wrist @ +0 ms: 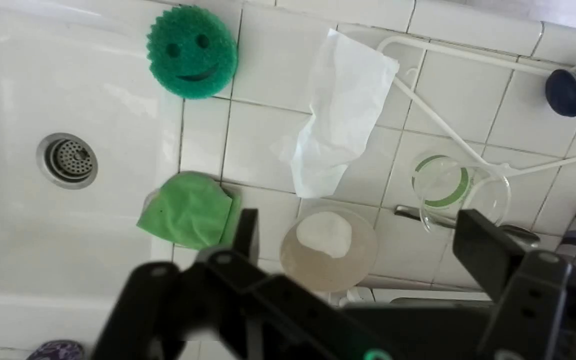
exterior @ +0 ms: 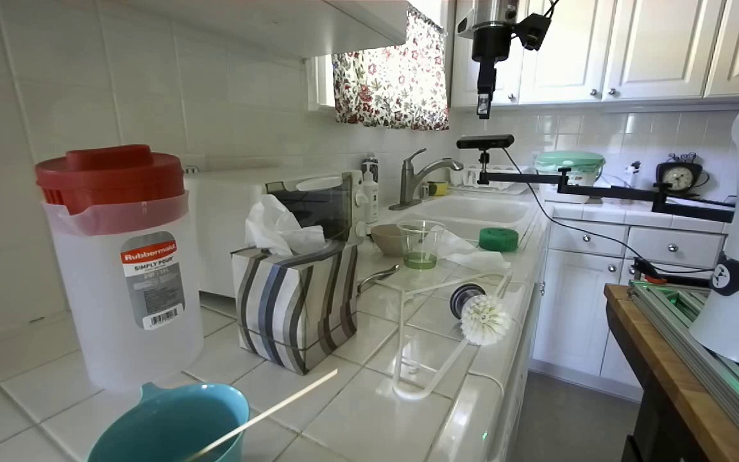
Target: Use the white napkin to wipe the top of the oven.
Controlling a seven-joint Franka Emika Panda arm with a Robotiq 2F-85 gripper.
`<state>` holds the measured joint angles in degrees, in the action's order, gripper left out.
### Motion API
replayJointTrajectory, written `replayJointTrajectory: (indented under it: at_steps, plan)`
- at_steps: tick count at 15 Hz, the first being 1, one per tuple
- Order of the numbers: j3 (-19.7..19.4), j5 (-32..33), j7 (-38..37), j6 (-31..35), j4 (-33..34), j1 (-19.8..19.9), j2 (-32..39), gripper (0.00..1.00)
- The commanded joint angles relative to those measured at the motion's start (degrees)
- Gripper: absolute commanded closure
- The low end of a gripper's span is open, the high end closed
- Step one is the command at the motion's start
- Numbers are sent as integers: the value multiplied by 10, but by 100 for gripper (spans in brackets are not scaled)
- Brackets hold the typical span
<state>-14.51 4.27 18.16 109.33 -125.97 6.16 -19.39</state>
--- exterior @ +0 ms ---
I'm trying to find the white tissue in box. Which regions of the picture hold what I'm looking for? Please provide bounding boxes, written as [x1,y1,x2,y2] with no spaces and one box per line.
[241,194,328,260]

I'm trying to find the round green scrubber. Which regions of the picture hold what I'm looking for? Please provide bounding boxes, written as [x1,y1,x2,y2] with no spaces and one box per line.
[479,226,521,254]

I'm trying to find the black camera cable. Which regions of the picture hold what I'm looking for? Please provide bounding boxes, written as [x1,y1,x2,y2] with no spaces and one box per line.
[500,150,715,283]

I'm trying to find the glass cup with green liquid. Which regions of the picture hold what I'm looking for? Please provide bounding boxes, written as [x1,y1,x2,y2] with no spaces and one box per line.
[399,219,441,273]

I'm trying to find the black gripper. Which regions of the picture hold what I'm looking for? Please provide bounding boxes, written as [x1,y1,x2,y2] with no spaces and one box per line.
[471,25,517,122]

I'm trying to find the thin pale stick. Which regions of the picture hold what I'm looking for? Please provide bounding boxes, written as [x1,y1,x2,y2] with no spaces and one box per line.
[182,367,341,462]

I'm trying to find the metal spoon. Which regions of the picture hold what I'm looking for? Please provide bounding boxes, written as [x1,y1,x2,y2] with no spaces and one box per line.
[354,260,405,290]

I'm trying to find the teal plastic bowl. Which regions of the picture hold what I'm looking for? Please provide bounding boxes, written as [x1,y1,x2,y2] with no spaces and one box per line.
[85,380,255,462]

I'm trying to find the pale green bowl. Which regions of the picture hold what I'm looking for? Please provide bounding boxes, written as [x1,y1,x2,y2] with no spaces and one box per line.
[531,150,609,185]

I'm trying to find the round dial kitchen scale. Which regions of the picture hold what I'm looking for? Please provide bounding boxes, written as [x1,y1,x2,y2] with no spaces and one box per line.
[653,151,715,196]

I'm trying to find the black bar camera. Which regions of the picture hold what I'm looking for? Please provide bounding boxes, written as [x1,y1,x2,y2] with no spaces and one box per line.
[455,131,517,154]

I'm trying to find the black wrist cable mount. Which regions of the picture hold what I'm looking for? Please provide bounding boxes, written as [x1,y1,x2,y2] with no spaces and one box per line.
[513,0,559,51]

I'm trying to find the metal sink faucet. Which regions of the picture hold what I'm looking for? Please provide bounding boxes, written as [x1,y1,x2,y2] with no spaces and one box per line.
[387,147,468,213]

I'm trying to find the grey bowl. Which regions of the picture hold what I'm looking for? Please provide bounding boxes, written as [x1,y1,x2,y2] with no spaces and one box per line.
[368,223,408,260]

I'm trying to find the wooden table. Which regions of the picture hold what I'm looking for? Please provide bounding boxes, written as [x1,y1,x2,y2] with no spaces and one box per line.
[604,283,739,462]

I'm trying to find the striped fabric tissue box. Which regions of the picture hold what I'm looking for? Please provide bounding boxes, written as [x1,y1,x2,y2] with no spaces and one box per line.
[228,239,363,378]

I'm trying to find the clear pitcher with red lid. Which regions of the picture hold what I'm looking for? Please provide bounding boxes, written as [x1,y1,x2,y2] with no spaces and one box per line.
[33,142,209,393]

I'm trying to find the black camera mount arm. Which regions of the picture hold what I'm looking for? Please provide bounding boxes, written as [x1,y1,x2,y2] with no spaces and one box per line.
[475,150,739,226]

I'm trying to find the white upper wall cabinets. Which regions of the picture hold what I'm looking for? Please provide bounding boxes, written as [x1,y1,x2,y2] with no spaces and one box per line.
[449,0,739,111]

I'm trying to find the white sink basin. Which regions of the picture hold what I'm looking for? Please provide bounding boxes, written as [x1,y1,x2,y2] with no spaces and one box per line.
[403,190,545,237]

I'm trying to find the green metal rail frame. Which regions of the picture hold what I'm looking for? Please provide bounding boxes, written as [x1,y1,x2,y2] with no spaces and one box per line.
[626,278,739,458]

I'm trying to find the clear soap bottle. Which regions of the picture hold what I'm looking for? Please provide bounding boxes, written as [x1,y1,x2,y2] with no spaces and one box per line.
[354,151,384,233]

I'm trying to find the white lower cabinets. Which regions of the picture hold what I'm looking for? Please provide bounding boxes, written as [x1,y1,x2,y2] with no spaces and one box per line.
[529,204,733,393]

